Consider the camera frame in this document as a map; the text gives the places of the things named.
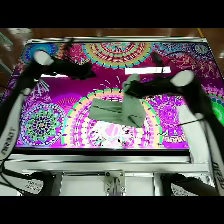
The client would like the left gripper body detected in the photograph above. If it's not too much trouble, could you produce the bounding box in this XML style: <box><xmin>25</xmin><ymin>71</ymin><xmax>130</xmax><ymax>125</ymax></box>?
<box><xmin>70</xmin><ymin>61</ymin><xmax>98</xmax><ymax>82</ymax></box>

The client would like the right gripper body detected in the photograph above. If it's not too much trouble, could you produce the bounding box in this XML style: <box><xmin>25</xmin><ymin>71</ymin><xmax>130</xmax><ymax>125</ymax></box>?
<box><xmin>123</xmin><ymin>79</ymin><xmax>152</xmax><ymax>100</ymax></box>

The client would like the green T-shirt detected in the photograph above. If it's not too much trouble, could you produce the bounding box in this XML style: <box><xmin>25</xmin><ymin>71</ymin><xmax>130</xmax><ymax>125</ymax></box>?
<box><xmin>89</xmin><ymin>73</ymin><xmax>148</xmax><ymax>129</ymax></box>

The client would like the silver frame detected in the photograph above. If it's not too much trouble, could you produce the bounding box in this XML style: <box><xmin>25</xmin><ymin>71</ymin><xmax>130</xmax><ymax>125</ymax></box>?
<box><xmin>0</xmin><ymin>35</ymin><xmax>224</xmax><ymax>197</ymax></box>

